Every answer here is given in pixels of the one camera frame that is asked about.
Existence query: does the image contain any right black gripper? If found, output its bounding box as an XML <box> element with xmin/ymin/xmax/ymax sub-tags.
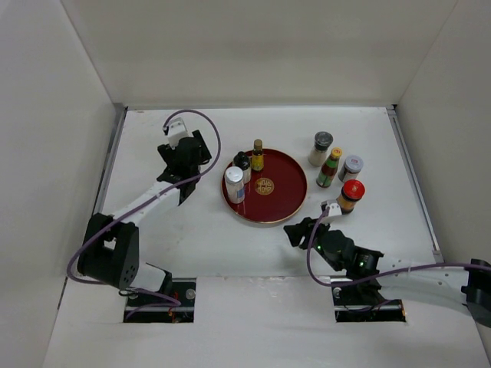
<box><xmin>283</xmin><ymin>215</ymin><xmax>342</xmax><ymax>271</ymax></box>

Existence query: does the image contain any white jar silver lid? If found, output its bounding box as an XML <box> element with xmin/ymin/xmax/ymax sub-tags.
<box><xmin>224</xmin><ymin>166</ymin><xmax>245</xmax><ymax>204</ymax></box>

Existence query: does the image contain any white jar black pump lid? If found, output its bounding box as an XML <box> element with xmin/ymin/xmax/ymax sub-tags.
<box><xmin>232</xmin><ymin>151</ymin><xmax>252</xmax><ymax>184</ymax></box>

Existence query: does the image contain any jar with red lid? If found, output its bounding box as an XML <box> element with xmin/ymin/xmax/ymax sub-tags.
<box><xmin>336</xmin><ymin>179</ymin><xmax>366</xmax><ymax>215</ymax></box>

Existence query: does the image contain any small yellow label bottle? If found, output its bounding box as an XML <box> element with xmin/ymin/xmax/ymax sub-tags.
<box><xmin>251</xmin><ymin>139</ymin><xmax>264</xmax><ymax>172</ymax></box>

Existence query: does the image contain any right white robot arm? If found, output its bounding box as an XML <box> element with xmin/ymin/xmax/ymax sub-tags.
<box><xmin>283</xmin><ymin>217</ymin><xmax>490</xmax><ymax>327</ymax></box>

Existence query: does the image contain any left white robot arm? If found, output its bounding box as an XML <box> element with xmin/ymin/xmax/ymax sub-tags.
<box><xmin>68</xmin><ymin>123</ymin><xmax>212</xmax><ymax>306</ymax></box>

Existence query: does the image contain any round red lacquer tray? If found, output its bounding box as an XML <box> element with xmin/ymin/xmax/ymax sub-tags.
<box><xmin>221</xmin><ymin>148</ymin><xmax>308</xmax><ymax>224</ymax></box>

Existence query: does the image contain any sauce bottle yellow cap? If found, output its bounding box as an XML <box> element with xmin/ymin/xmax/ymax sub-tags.
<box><xmin>316</xmin><ymin>147</ymin><xmax>343</xmax><ymax>188</ymax></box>

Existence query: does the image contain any jar silver lid red label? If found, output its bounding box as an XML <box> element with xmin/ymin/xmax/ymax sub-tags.
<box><xmin>338</xmin><ymin>155</ymin><xmax>364</xmax><ymax>182</ymax></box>

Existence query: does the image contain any grinder jar grey lid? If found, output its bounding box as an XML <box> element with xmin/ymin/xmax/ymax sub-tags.
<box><xmin>308</xmin><ymin>131</ymin><xmax>334</xmax><ymax>167</ymax></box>

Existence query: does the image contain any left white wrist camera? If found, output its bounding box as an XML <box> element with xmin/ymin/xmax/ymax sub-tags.
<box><xmin>163</xmin><ymin>117</ymin><xmax>189</xmax><ymax>149</ymax></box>

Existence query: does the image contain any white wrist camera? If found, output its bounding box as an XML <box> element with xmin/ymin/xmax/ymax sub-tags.
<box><xmin>321</xmin><ymin>199</ymin><xmax>342</xmax><ymax>224</ymax></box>
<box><xmin>163</xmin><ymin>117</ymin><xmax>189</xmax><ymax>149</ymax></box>

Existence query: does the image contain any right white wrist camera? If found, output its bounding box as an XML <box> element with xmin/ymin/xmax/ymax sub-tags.
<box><xmin>321</xmin><ymin>199</ymin><xmax>342</xmax><ymax>224</ymax></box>

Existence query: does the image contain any left aluminium table rail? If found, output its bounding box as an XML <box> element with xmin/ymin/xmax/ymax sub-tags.
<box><xmin>74</xmin><ymin>103</ymin><xmax>129</xmax><ymax>277</ymax></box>

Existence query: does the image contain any aluminium table rail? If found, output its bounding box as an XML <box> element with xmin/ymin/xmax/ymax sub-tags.
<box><xmin>386</xmin><ymin>105</ymin><xmax>444</xmax><ymax>262</ymax></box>
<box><xmin>74</xmin><ymin>103</ymin><xmax>129</xmax><ymax>277</ymax></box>

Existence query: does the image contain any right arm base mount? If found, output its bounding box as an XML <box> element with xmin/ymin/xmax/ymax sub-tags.
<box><xmin>331</xmin><ymin>281</ymin><xmax>406</xmax><ymax>323</ymax></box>

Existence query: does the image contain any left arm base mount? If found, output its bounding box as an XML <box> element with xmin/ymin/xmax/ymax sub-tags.
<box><xmin>120</xmin><ymin>278</ymin><xmax>197</xmax><ymax>324</ymax></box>

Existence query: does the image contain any right aluminium table rail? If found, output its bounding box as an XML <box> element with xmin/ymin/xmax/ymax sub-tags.
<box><xmin>386</xmin><ymin>105</ymin><xmax>444</xmax><ymax>262</ymax></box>

